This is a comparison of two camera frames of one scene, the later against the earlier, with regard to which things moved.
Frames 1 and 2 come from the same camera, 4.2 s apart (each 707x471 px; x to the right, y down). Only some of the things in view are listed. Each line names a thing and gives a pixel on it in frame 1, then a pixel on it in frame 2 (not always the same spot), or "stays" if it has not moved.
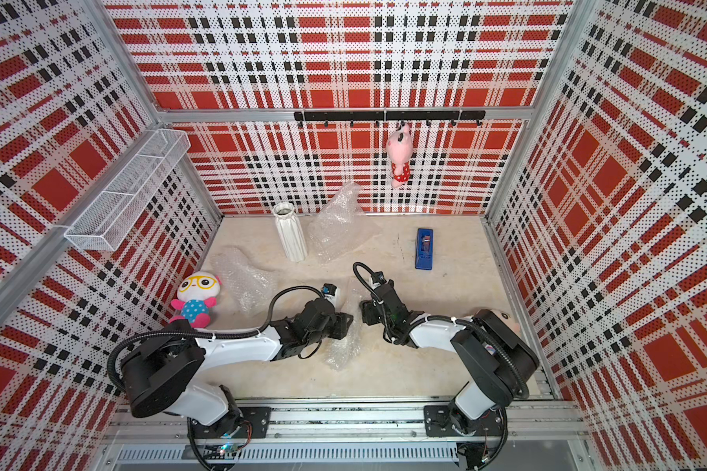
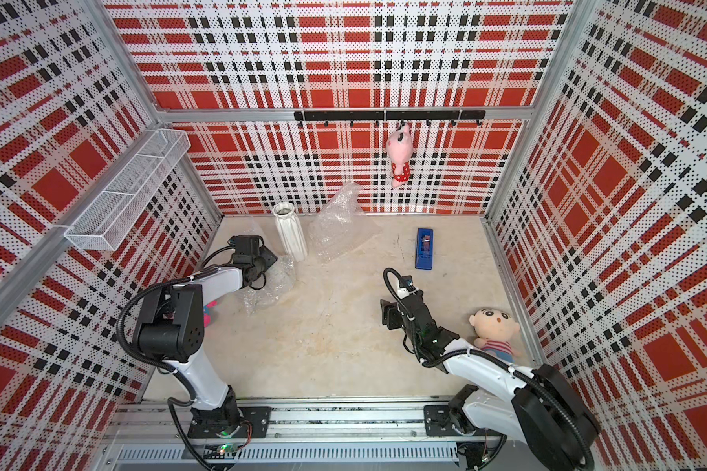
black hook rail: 401,116 stays
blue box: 424,249 stays
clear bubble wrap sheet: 342,352 → 279,278
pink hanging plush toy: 399,150 stays
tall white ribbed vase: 288,225 stays
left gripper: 341,325 → 268,256
